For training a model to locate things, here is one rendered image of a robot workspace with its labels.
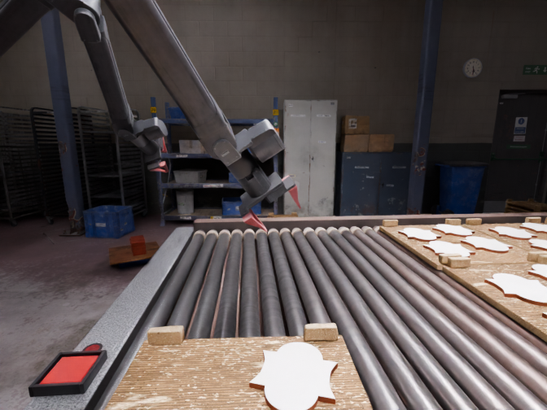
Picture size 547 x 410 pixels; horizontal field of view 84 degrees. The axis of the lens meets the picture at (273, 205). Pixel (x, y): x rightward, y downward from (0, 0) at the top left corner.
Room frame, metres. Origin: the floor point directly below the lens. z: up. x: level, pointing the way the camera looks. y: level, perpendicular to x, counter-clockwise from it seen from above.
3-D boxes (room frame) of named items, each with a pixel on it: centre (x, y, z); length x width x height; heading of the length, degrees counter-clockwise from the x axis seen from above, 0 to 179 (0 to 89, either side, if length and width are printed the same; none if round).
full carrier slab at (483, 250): (1.03, -0.62, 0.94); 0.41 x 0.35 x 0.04; 4
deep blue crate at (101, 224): (4.15, 2.28, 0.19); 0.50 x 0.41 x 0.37; 83
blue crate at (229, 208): (4.92, 0.53, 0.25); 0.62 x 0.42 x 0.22; 98
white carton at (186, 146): (4.93, 1.26, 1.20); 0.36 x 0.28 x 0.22; 78
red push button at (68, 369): (0.42, 0.32, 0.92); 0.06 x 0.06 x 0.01; 5
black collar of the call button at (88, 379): (0.42, 0.32, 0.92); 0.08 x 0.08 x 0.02; 5
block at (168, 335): (0.47, 0.18, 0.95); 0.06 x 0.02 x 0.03; 92
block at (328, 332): (0.48, -0.08, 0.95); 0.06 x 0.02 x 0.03; 92
